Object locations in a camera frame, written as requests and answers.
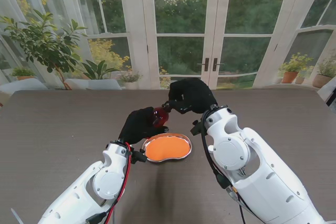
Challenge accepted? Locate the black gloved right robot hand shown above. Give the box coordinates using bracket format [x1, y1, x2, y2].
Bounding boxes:
[164, 78, 219, 115]

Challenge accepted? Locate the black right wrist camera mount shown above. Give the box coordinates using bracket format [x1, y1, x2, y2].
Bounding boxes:
[190, 119, 207, 136]

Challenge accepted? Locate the orange tray liner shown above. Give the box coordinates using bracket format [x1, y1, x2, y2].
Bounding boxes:
[144, 134, 190, 161]

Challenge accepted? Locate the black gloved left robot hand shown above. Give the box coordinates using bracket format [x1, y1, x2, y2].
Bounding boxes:
[118, 106, 170, 146]

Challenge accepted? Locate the printed garden window backdrop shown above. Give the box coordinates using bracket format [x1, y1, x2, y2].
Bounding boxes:
[0, 0, 336, 91]

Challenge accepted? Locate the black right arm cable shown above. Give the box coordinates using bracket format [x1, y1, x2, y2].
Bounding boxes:
[201, 111, 247, 224]

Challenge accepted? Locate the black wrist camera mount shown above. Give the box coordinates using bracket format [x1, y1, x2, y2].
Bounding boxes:
[190, 119, 207, 136]
[130, 149, 148, 165]

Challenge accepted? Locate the red left arm cable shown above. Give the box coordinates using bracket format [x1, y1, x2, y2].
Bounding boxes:
[103, 142, 132, 224]

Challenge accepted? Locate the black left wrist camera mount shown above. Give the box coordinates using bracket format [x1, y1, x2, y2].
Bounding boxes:
[130, 149, 148, 165]

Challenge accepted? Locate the red transparent sample bottle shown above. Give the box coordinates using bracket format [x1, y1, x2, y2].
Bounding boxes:
[152, 104, 171, 128]

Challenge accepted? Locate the steel kidney-shaped tray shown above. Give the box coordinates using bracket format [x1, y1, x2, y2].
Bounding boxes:
[141, 132, 192, 163]

